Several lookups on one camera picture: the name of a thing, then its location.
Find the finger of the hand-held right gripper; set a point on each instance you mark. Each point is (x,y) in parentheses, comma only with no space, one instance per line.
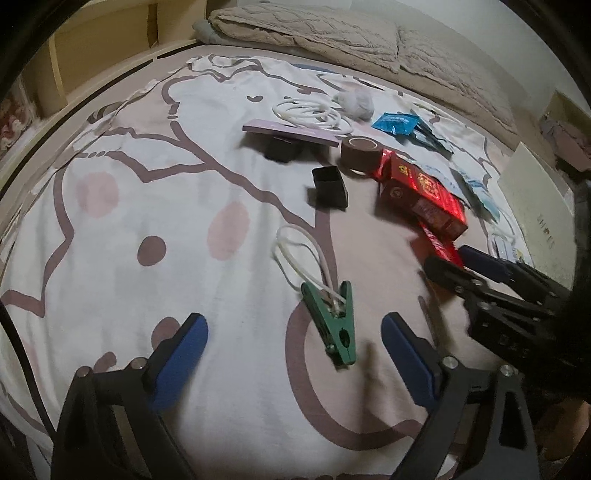
(485,265)
(448,277)

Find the pink clothes pile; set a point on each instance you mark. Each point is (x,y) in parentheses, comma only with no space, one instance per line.
(570,143)

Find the green clip with white loop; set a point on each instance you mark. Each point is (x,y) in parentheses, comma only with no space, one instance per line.
(334,318)

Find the red carton box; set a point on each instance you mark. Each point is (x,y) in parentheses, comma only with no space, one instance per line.
(425,198)

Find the white storage box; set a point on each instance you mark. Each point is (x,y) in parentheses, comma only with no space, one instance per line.
(535,207)

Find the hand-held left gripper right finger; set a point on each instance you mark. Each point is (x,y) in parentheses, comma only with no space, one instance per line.
(411,364)

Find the wooden shelf unit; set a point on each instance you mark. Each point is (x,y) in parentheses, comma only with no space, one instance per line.
(92,27)

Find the printed blanket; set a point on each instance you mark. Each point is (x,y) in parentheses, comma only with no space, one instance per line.
(138,184)

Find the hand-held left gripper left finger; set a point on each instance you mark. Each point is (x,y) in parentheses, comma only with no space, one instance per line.
(182,364)

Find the brown tape roll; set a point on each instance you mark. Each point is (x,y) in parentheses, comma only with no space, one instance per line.
(360,150)

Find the doll in clear case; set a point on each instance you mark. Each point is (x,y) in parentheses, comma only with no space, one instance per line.
(14,120)

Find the fluffy beige blanket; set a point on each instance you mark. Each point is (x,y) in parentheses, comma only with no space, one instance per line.
(489,110)

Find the person's right forearm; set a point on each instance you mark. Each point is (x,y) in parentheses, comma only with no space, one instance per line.
(563,429)

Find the small open black box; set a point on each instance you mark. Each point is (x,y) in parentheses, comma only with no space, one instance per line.
(330,189)

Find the quilted beige pillow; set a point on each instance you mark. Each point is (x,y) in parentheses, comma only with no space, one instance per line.
(443,60)
(300,27)

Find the red foil packet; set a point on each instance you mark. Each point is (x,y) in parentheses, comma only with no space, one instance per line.
(377,166)

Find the wooden closet niche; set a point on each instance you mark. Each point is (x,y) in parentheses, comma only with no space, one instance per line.
(561,104)

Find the small black block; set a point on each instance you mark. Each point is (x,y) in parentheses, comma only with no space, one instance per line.
(284,150)

